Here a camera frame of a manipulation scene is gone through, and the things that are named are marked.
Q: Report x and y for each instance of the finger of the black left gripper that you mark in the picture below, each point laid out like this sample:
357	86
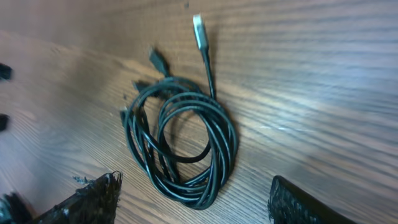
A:
5	72
4	119

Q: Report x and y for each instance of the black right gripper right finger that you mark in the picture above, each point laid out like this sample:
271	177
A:
289	204

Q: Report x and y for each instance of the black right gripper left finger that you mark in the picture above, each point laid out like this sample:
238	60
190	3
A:
96	203

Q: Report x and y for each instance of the black USB cable silver plug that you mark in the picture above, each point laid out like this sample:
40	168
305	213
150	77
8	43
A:
182	95

